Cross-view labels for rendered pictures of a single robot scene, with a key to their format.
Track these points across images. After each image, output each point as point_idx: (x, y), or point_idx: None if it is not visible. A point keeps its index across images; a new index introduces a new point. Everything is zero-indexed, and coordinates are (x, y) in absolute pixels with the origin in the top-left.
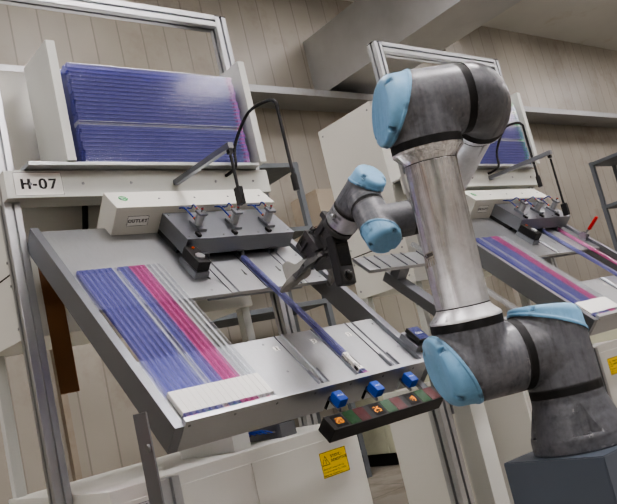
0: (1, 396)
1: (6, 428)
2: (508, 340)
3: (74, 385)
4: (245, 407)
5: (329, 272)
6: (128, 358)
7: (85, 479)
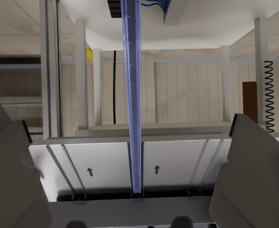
0: (229, 99)
1: (229, 82)
2: None
3: (245, 86)
4: None
5: (43, 191)
6: None
7: (194, 44)
